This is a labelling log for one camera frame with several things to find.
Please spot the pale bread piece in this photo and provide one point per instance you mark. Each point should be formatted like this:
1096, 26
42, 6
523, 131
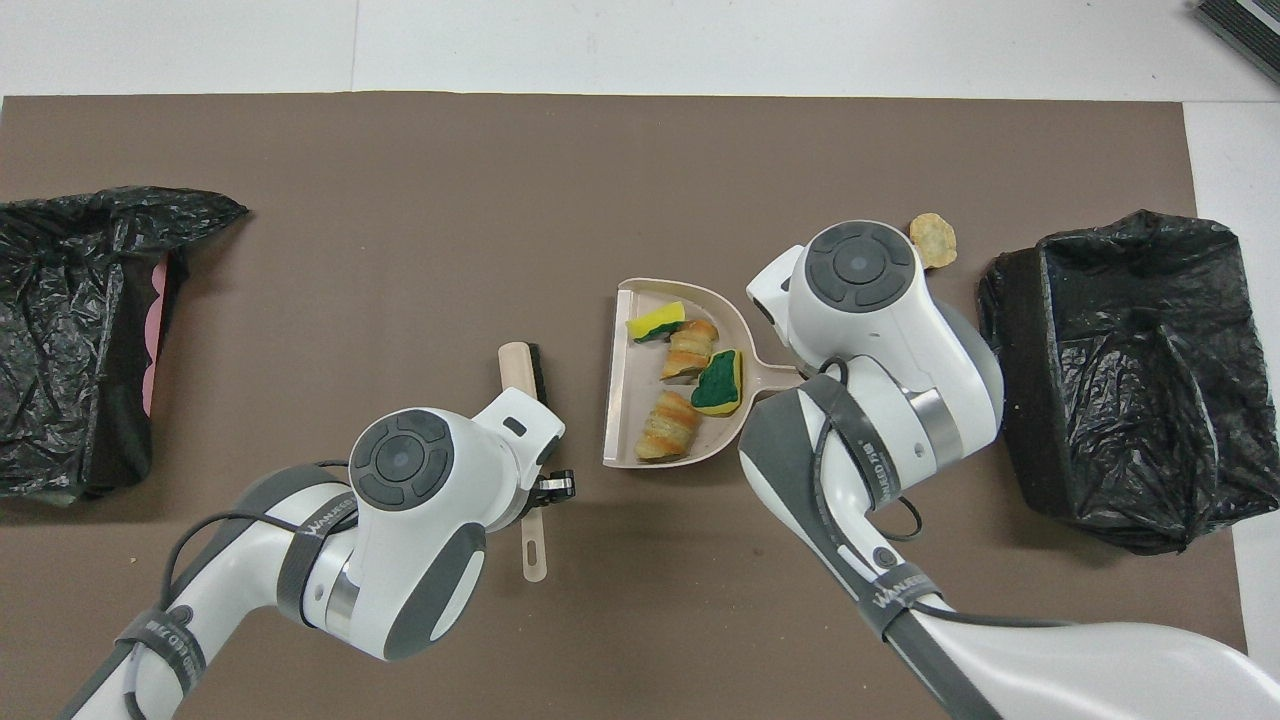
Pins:
938, 240

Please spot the torn pale bread chunk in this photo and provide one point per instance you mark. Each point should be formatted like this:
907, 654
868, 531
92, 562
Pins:
688, 350

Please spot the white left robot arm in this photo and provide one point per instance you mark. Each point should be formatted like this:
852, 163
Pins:
420, 500

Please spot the green yellow sponge piece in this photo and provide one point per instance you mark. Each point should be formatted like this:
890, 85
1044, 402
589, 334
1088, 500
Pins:
718, 385

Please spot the black bag lined bin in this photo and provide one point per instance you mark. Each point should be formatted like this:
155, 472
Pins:
1150, 400

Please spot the small yellow sponge piece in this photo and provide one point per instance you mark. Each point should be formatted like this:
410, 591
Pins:
655, 322

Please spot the black bag over pink bin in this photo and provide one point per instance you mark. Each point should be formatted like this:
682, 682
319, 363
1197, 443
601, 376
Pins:
60, 350

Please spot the beige plastic dustpan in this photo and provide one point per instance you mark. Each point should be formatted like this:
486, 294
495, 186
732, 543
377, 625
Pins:
625, 400

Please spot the brown table mat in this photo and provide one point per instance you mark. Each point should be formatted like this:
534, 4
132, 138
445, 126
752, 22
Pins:
300, 250

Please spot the striped croissant piece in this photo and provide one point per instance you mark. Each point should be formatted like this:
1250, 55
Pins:
668, 425

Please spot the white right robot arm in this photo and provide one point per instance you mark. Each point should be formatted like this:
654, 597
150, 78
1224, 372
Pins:
900, 330

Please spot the beige hand brush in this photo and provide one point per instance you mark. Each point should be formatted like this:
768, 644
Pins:
515, 370

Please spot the pink scalloped bin box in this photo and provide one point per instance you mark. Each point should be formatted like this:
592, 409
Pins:
152, 340

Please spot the grey ribbed object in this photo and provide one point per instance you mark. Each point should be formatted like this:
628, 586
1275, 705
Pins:
1245, 25

